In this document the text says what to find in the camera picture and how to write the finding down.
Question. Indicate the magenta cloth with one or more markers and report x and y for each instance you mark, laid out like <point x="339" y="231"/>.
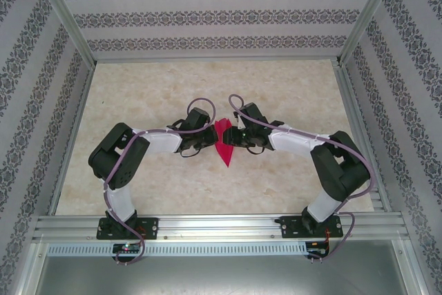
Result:
<point x="226" y="157"/>

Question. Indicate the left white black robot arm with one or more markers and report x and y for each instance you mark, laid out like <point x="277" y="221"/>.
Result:
<point x="121" y="201"/>

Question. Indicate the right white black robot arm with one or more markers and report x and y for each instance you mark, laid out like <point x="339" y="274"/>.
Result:
<point x="293" y="143"/>

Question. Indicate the grey sheet metal panel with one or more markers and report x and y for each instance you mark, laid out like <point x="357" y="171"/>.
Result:
<point x="221" y="277"/>

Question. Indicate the aluminium rear frame beam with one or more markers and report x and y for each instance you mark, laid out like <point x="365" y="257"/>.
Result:
<point x="217" y="58"/>

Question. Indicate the aluminium mounting rail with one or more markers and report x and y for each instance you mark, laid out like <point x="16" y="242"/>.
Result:
<point x="214" y="227"/>

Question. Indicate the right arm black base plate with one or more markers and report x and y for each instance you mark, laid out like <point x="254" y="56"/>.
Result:
<point x="290" y="229"/>

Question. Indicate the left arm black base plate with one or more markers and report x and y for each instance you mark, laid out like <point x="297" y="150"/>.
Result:
<point x="150" y="227"/>

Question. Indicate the aluminium frame post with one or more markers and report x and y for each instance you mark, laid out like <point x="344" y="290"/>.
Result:
<point x="367" y="15"/>
<point x="65" y="15"/>

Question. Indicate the aluminium frame bar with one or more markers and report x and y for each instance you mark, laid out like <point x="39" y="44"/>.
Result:
<point x="32" y="267"/>
<point x="412" y="267"/>

